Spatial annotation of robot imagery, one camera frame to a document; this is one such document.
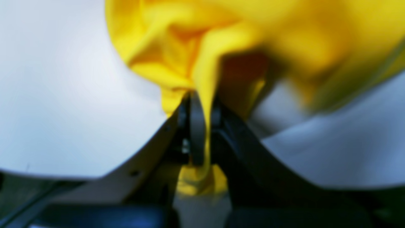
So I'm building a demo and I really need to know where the orange yellow t-shirt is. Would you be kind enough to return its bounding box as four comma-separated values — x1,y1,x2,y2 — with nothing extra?
105,0,404,189

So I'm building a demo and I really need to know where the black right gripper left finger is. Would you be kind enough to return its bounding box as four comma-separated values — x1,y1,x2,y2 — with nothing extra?
0,91,207,228

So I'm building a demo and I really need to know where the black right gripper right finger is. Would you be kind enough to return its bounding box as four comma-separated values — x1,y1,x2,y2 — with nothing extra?
211,98,404,228

